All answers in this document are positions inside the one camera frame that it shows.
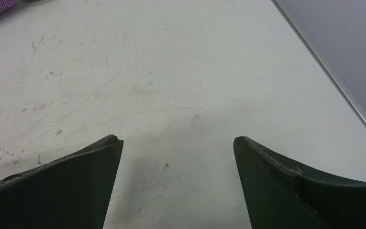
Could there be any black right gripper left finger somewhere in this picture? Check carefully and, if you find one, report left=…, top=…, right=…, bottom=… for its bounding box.
left=0, top=135, right=124, bottom=229

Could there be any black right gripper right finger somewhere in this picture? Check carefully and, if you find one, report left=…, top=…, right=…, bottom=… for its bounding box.
left=233, top=136, right=366, bottom=229

